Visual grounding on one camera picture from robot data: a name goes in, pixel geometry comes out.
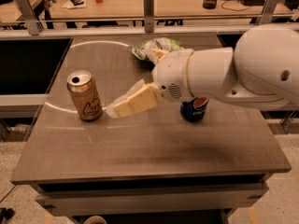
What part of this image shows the middle metal railing post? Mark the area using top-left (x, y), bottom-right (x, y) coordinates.
top-left (143, 0), bottom-right (154, 33)

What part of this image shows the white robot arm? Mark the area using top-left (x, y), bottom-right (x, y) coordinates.
top-left (106, 24), bottom-right (299, 118)

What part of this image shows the orange soda can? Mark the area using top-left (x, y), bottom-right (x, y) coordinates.
top-left (66, 70), bottom-right (103, 120)

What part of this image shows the wooden background desk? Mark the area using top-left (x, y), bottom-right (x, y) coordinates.
top-left (0, 0), bottom-right (289, 21)

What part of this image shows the blue Pepsi can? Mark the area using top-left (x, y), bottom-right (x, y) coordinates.
top-left (180, 98), bottom-right (209, 122)

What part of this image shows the green chip bag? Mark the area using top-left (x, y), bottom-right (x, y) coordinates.
top-left (132, 37), bottom-right (183, 61)

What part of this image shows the left metal railing post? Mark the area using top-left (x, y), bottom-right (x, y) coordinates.
top-left (15, 0), bottom-right (42, 35)

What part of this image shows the black cable on desk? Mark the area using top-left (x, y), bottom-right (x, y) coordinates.
top-left (221, 0), bottom-right (254, 12)

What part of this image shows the black mesh pen cup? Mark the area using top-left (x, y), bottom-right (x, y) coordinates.
top-left (203, 0), bottom-right (218, 9)

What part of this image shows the metal railing post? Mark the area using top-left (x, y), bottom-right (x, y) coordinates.
top-left (255, 0), bottom-right (279, 25)
top-left (15, 0), bottom-right (42, 35)
top-left (143, 0), bottom-right (154, 33)

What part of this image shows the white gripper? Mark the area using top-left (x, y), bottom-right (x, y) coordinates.
top-left (106, 49), bottom-right (194, 119)

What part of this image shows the right metal railing post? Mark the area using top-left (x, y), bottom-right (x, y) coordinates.
top-left (255, 0), bottom-right (279, 25)

